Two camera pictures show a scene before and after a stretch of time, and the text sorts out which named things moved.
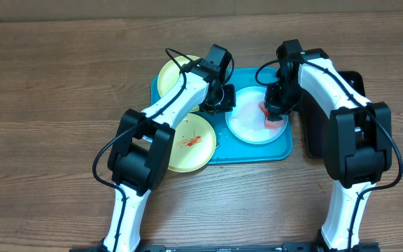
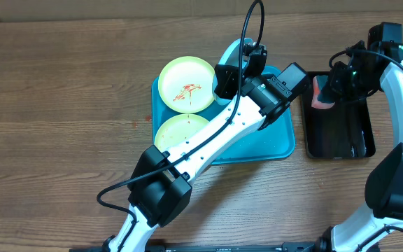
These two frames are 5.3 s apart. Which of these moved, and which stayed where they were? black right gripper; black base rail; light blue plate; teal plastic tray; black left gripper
Moved: light blue plate; black left gripper; black right gripper
Stayed: black base rail; teal plastic tray
